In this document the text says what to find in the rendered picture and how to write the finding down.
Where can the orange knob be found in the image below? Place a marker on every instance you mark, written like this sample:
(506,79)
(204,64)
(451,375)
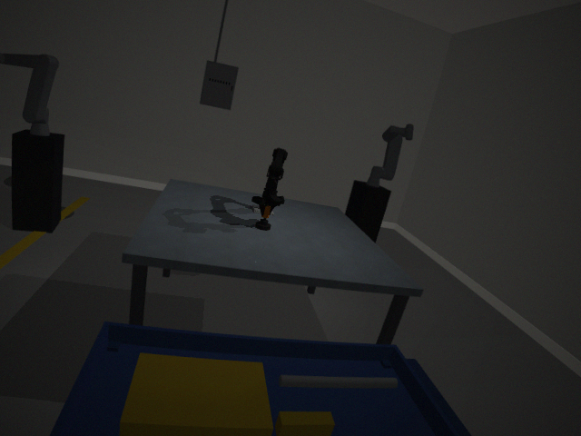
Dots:
(266,212)

